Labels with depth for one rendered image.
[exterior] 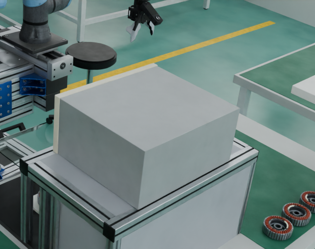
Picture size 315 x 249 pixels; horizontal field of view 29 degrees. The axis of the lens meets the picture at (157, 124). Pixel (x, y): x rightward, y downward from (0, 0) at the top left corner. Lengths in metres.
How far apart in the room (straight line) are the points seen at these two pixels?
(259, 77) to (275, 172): 0.98
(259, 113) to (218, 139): 2.91
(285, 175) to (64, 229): 1.16
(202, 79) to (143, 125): 3.46
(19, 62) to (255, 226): 1.36
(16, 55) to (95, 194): 1.39
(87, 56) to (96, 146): 2.26
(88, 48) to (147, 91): 2.20
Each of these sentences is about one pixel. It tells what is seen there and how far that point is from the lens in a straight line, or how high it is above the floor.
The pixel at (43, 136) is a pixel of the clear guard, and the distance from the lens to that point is 2.20.
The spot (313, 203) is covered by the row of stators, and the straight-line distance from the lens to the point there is 2.57.
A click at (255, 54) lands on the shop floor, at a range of 5.94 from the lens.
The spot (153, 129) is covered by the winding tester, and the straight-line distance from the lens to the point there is 1.79.
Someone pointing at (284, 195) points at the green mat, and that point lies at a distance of 2.64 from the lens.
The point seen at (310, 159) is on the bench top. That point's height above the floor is 0.75.
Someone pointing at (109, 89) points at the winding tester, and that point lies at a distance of 1.98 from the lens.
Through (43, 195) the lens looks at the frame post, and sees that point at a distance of 1.98.
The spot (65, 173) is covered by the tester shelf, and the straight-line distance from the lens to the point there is 1.93.
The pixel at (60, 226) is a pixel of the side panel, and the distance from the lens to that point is 1.96.
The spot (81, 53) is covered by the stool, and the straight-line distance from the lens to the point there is 4.09.
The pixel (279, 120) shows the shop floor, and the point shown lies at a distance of 4.83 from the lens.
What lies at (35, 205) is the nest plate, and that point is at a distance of 2.34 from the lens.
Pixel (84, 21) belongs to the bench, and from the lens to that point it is 5.63.
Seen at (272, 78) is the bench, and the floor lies 0.75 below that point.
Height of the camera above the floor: 2.22
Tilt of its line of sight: 30 degrees down
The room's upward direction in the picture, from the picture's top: 7 degrees clockwise
